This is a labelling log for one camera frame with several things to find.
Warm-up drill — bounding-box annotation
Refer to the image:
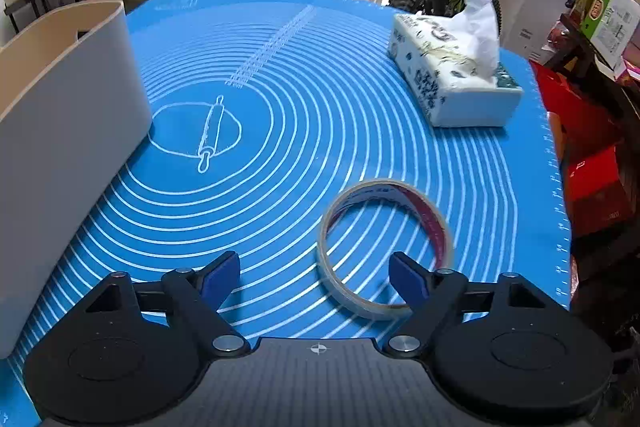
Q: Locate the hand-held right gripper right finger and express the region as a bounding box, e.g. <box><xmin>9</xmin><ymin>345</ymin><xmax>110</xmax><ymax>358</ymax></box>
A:
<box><xmin>382</xmin><ymin>251</ymin><xmax>551</xmax><ymax>356</ymax></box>

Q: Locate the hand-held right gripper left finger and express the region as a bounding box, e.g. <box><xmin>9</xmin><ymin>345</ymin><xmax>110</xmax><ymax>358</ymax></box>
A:
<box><xmin>85</xmin><ymin>251</ymin><xmax>251</xmax><ymax>356</ymax></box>

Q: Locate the clear tape roll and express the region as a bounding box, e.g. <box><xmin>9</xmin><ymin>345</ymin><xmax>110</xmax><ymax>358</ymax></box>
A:
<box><xmin>317</xmin><ymin>179</ymin><xmax>455</xmax><ymax>320</ymax></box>

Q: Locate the beige plastic storage bin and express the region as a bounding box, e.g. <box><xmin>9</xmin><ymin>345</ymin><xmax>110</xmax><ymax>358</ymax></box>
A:
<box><xmin>0</xmin><ymin>0</ymin><xmax>153</xmax><ymax>360</ymax></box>

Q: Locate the blue silicone baking mat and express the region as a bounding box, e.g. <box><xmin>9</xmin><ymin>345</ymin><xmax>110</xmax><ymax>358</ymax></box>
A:
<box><xmin>0</xmin><ymin>0</ymin><xmax>573</xmax><ymax>427</ymax></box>

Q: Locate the printed tissue pack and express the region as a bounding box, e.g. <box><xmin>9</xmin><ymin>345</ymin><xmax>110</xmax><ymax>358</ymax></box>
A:
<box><xmin>387</xmin><ymin>0</ymin><xmax>524</xmax><ymax>128</ymax></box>

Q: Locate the red gift bag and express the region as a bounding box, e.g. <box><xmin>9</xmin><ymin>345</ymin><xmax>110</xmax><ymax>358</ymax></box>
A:
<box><xmin>530</xmin><ymin>62</ymin><xmax>636</xmax><ymax>238</ymax></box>

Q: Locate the yellow-liquid bottle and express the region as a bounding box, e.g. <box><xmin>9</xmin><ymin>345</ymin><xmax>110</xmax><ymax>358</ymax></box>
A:
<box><xmin>570</xmin><ymin>0</ymin><xmax>598</xmax><ymax>25</ymax></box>

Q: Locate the green and white box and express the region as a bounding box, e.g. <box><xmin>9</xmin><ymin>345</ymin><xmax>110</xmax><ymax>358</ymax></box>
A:
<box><xmin>580</xmin><ymin>0</ymin><xmax>640</xmax><ymax>72</ymax></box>

